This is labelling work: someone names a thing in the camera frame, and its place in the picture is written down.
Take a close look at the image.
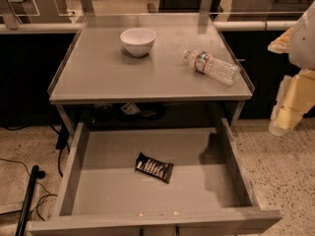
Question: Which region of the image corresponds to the black pole on floor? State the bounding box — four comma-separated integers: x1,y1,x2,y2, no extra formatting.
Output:
15,165,44,236

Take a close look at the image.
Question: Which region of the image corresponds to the white ceramic bowl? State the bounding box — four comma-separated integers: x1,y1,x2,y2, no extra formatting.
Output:
120,28,156,57

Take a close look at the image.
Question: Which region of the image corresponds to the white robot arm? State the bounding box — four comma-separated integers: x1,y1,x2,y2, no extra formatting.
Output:
268,2,315,136

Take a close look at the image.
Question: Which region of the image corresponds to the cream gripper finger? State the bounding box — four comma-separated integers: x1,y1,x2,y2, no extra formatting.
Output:
268,28,293,54
269,70,315,136

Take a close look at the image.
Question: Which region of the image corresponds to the black rxbar chocolate wrapper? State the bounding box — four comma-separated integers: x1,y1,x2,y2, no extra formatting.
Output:
135,152,174,184

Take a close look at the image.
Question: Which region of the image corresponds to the black power strip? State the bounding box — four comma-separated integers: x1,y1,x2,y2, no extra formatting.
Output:
55,125,69,149

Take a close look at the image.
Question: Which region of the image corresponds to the white tag under counter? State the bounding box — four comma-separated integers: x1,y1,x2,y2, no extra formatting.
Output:
121,102,140,115

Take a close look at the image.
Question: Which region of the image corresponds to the grey railing bar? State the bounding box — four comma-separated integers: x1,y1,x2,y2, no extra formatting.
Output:
0,20,298,34

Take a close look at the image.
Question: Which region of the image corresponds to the clear plastic water bottle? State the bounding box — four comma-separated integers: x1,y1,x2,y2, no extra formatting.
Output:
184,50,240,87

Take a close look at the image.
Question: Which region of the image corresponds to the grey cabinet counter frame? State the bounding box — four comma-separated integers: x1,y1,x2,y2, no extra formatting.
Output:
49,14,253,121

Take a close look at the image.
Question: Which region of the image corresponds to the black floor cable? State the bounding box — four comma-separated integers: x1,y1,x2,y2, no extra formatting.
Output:
0,157,58,222

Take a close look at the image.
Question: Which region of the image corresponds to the grey open top drawer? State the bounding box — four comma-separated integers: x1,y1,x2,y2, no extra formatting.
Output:
28,120,282,236

